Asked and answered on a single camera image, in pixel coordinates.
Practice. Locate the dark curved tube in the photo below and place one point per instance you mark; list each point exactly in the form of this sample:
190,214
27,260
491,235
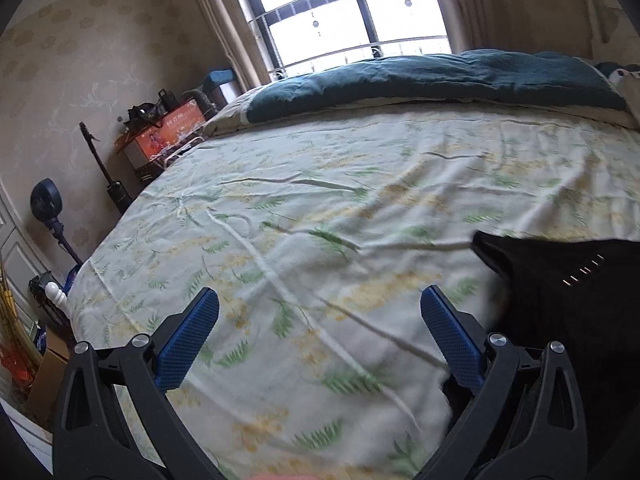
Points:
202,95

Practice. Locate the window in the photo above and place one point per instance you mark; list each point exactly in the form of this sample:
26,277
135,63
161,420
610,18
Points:
325,10

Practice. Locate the white bed post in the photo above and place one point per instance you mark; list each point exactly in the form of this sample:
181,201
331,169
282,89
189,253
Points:
54,295

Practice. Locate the beige curtain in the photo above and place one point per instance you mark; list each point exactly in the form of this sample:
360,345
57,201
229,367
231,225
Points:
500,5
225,25

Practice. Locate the teal duvet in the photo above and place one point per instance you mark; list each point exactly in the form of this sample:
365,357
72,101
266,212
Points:
425,80

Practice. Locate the black floor bag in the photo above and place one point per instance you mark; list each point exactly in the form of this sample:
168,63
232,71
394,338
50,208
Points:
37,295

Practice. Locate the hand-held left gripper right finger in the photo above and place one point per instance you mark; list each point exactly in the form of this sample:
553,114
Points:
450,335

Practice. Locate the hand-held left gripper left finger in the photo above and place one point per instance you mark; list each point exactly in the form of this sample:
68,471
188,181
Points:
192,330

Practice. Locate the dark blue standing fan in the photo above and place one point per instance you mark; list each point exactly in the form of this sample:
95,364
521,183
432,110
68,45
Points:
46,200

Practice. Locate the white door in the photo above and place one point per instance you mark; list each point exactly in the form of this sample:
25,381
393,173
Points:
15,250

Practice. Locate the white dotted pillow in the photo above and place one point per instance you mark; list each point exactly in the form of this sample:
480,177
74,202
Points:
625,72

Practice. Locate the floral bed sheet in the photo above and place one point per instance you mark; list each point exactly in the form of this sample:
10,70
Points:
325,210

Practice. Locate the black pants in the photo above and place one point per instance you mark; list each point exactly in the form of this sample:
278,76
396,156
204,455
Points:
565,300

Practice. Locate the black stick vacuum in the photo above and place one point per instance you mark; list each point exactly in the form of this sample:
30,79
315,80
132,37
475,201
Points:
117,192

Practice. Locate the orange printed box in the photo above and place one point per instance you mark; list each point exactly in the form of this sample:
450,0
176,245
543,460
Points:
160,140

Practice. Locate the brown cardboard box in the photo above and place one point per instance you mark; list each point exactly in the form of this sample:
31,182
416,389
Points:
47,380

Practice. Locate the beige pillow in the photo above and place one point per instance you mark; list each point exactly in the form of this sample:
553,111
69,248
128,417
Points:
632,100

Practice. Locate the teal cushioned stool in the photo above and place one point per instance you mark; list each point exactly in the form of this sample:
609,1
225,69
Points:
220,79

